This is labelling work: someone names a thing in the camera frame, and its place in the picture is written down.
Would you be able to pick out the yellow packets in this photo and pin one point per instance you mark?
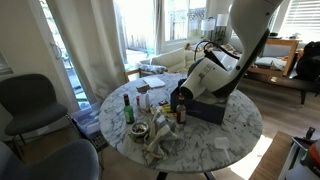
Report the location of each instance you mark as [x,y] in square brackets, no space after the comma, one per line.
[168,109]

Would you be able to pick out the dark low bench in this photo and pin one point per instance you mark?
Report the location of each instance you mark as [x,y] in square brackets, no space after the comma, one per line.
[283,81]

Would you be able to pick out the wooden chair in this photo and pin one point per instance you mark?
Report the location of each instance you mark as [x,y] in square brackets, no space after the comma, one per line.
[131,71]

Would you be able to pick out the small bowl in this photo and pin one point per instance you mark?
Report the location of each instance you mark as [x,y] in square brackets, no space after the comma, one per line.
[139,128]

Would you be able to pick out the narrow white curtain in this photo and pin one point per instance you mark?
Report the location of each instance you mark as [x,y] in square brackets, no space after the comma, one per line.
[159,23]

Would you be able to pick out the brown sauce bottle red cap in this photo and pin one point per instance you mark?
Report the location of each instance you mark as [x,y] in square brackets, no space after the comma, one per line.
[181,111]

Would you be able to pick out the clear storage bin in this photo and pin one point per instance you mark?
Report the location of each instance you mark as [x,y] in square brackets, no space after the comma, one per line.
[86,121]

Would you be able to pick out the grey patterned blanket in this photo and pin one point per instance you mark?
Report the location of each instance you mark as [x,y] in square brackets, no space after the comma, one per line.
[153,69]

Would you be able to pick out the wooden bench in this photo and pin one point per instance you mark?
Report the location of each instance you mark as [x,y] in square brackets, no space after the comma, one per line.
[270,160]

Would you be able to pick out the wooden daybed frame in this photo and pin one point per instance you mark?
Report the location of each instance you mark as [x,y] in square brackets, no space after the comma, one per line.
[290,56]

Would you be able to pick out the tiny red cap bottle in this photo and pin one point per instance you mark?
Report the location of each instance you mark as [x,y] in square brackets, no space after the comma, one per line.
[137,101]

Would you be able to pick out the dark grey chair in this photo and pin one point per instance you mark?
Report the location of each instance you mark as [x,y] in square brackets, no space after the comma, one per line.
[30,100]

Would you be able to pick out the striped dish towel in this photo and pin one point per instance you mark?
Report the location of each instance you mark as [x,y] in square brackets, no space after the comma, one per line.
[160,136]

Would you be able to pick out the beige sofa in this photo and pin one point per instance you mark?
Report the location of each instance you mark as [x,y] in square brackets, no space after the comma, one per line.
[173,60]

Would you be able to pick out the blue cardboard box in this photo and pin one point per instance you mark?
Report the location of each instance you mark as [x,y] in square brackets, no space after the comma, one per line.
[206,111]

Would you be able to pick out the small white bottle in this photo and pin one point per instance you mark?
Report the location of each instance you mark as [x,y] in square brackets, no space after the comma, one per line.
[144,100]

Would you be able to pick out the small brown box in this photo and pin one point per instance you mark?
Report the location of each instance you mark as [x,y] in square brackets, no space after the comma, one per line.
[143,88]

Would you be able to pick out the black backpack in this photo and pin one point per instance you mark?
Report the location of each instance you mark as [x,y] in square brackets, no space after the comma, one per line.
[310,61]

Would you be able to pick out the white table lamp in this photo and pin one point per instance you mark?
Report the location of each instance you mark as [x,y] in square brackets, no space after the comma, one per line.
[208,25]
[222,20]

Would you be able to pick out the green glass bottle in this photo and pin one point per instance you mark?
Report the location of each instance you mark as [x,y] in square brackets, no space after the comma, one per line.
[129,113]

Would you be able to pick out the white paper sheet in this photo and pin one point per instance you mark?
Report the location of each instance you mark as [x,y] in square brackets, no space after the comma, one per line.
[154,82]

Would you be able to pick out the light grey chair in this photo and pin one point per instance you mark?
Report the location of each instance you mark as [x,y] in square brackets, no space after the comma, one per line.
[50,163]

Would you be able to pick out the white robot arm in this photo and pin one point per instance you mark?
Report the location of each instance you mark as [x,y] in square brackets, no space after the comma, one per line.
[213,75]

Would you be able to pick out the wide white window blinds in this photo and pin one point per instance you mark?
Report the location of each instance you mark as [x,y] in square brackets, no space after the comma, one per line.
[303,16]

